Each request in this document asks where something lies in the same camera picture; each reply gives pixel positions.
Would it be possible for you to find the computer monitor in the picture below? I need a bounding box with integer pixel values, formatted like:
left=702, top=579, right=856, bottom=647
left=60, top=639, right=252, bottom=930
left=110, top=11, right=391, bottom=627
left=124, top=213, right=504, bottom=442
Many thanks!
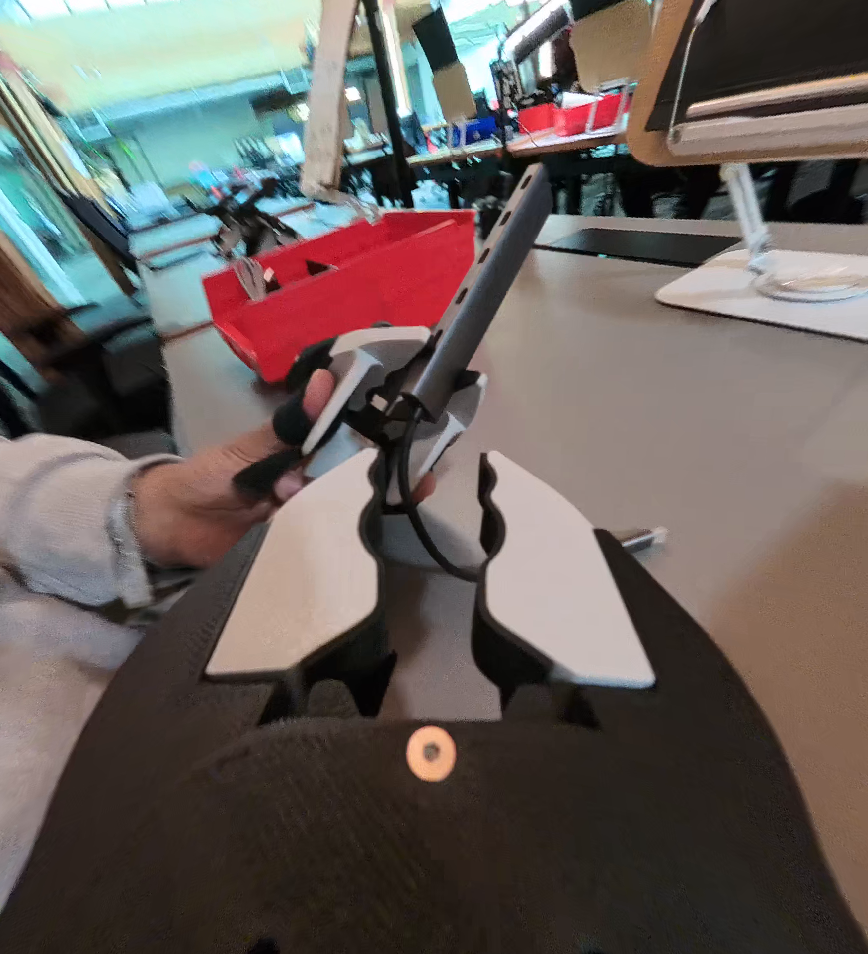
left=626, top=0, right=868, bottom=166

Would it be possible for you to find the white monitor stand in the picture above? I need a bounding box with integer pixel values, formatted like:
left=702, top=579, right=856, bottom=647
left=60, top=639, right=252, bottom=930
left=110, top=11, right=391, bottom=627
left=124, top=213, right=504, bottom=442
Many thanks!
left=656, top=162, right=868, bottom=350

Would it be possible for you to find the person's left forearm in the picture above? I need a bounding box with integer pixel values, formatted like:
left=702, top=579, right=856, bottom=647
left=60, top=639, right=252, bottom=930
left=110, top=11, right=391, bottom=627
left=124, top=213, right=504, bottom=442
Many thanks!
left=0, top=421, right=196, bottom=627

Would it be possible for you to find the red plastic bin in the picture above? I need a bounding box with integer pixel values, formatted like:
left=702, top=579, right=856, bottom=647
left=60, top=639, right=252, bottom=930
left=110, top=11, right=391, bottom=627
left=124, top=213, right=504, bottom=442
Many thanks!
left=201, top=209, right=478, bottom=385

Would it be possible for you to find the black pole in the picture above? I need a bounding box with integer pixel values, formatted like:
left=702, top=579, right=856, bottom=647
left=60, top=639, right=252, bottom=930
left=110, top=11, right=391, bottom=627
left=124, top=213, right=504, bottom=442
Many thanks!
left=361, top=0, right=416, bottom=210

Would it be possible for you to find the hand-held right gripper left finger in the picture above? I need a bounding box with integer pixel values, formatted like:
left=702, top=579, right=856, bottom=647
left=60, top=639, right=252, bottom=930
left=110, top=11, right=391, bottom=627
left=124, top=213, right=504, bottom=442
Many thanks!
left=205, top=447, right=399, bottom=718

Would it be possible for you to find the grey desk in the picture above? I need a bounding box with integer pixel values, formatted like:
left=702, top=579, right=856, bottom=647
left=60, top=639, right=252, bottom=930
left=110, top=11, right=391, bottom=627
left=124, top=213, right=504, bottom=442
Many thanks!
left=136, top=212, right=868, bottom=954

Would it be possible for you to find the grey usb hub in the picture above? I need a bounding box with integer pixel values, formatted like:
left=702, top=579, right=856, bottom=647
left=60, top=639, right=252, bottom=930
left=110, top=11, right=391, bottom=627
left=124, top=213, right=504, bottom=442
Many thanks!
left=396, top=162, right=555, bottom=584

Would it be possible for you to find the person's grey hoodie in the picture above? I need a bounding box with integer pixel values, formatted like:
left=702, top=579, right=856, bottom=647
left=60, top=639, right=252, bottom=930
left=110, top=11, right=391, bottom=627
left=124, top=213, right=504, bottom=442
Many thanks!
left=0, top=552, right=152, bottom=954

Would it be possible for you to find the black desk mat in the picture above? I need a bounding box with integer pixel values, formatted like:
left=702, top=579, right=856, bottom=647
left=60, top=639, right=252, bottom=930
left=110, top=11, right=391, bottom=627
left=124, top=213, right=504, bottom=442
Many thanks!
left=546, top=227, right=742, bottom=269

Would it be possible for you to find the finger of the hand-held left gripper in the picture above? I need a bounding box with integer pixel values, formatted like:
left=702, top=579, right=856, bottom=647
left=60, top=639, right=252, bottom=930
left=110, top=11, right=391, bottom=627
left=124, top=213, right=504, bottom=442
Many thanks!
left=410, top=371, right=491, bottom=485
left=328, top=326, right=435, bottom=418

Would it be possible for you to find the black office chair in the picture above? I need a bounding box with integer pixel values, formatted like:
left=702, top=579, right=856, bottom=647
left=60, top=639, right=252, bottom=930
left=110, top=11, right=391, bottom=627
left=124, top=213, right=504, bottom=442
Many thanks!
left=0, top=190, right=177, bottom=456

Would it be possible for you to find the person's left hand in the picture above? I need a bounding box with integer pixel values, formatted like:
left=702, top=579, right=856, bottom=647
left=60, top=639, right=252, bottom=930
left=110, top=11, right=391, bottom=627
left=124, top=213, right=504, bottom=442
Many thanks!
left=132, top=369, right=438, bottom=571

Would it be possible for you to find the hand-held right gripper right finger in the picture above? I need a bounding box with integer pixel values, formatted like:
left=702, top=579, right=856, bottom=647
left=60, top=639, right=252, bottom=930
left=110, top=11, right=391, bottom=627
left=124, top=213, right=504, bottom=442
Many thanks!
left=473, top=449, right=657, bottom=711

